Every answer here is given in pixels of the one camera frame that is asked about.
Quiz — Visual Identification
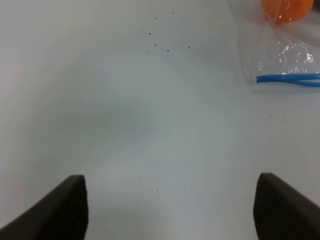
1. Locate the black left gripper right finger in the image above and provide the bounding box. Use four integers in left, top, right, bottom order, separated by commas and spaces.
253, 172, 320, 240

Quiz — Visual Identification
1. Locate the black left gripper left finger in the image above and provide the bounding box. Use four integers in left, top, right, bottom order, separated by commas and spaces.
0, 175, 89, 240

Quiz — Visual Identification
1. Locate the clear zip bag blue seal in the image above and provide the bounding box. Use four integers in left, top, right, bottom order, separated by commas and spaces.
227, 0, 320, 88

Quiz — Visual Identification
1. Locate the orange fruit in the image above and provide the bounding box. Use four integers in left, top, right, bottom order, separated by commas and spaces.
260, 0, 315, 25

